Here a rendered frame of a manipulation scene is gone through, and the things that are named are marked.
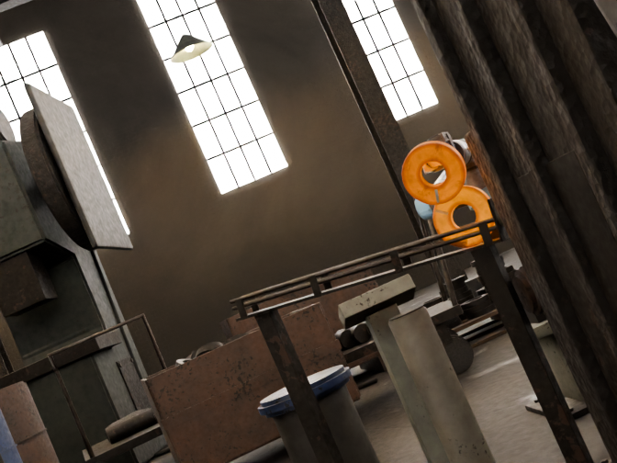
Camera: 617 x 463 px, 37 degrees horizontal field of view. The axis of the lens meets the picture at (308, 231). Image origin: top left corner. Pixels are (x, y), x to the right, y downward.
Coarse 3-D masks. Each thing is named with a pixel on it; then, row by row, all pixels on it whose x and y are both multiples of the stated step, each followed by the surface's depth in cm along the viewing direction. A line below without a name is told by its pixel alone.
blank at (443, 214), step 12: (468, 192) 225; (480, 192) 224; (444, 204) 227; (456, 204) 226; (468, 204) 225; (480, 204) 224; (432, 216) 229; (444, 216) 228; (480, 216) 225; (444, 228) 228; (456, 228) 227; (444, 240) 228; (468, 240) 226; (480, 240) 225
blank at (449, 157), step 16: (432, 144) 218; (448, 144) 220; (416, 160) 220; (432, 160) 219; (448, 160) 218; (416, 176) 222; (448, 176) 220; (464, 176) 219; (416, 192) 223; (432, 192) 222; (448, 192) 221
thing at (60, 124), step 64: (0, 128) 726; (64, 128) 712; (0, 192) 664; (64, 192) 664; (0, 256) 664; (64, 256) 708; (64, 320) 712; (0, 384) 651; (64, 384) 651; (128, 384) 698; (64, 448) 650
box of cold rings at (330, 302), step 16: (336, 272) 605; (368, 272) 608; (320, 288) 602; (352, 288) 605; (368, 288) 606; (272, 304) 596; (304, 304) 599; (336, 304) 602; (336, 320) 600; (368, 368) 651; (384, 368) 602
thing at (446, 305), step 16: (432, 224) 462; (432, 256) 517; (448, 272) 462; (448, 288) 461; (448, 304) 483; (432, 320) 457; (336, 336) 482; (352, 336) 479; (368, 336) 478; (448, 336) 458; (352, 352) 459; (368, 352) 458; (448, 352) 458; (464, 352) 457; (464, 368) 457
